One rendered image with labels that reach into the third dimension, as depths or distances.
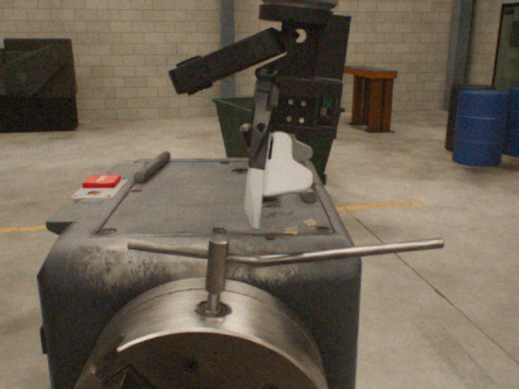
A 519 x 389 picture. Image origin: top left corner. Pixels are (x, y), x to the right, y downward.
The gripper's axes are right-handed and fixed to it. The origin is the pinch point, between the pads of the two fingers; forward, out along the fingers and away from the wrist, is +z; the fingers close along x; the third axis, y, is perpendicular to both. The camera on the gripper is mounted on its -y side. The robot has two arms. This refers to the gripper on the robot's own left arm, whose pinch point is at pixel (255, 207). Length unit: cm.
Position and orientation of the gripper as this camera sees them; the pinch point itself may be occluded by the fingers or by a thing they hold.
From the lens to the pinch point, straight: 55.0
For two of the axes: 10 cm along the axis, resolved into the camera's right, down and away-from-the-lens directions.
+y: 9.9, 1.2, -0.6
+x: 0.9, -2.8, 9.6
